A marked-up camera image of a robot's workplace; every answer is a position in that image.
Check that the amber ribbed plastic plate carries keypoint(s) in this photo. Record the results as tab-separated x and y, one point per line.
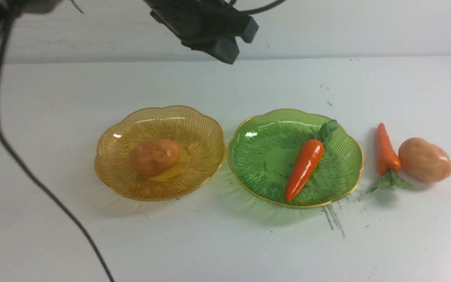
201	143

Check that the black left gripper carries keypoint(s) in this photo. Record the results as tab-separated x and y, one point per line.
208	26

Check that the green ribbed plastic plate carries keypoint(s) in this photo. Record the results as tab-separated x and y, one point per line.
263	150

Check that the toy carrot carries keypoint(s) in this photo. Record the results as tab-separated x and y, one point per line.
387	162
308	159

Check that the toy potato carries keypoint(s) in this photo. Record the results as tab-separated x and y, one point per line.
424	161
152	158

